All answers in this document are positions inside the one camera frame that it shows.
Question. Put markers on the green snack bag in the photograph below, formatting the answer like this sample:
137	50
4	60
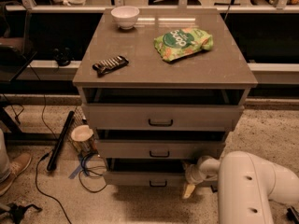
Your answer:
181	43

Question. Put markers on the black round device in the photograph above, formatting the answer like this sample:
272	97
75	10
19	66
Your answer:
62	57

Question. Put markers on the black tripod foot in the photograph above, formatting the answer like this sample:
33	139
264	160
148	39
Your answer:
17	211

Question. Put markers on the light trouser leg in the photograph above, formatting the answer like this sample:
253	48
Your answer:
4	159

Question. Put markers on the grey three-drawer cabinet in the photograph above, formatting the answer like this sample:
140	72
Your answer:
220	76

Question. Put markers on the grey drawer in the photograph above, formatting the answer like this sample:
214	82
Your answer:
155	173
219	118
158	150

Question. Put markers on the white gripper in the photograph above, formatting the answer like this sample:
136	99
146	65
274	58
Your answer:
193	174

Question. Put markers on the black chair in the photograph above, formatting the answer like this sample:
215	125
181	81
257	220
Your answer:
16	47

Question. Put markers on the white paper cup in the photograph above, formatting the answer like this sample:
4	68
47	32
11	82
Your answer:
82	138

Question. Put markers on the grey top drawer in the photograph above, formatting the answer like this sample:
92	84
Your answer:
219	118

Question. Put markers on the white bowl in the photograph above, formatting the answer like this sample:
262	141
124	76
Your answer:
125	17

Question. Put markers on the grey bottom drawer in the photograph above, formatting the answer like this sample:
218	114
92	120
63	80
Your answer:
155	173

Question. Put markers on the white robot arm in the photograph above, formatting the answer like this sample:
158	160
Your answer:
246	186

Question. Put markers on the blue tape strip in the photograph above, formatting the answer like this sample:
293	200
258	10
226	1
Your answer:
82	160

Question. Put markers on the brown shoe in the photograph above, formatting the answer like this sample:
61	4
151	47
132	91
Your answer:
11	170

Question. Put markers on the grey middle drawer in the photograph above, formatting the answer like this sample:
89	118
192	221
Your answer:
158	150

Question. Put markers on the black bar on floor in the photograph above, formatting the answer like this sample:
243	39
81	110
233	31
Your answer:
55	153

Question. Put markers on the black striped candy bar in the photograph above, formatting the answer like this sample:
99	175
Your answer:
110	65

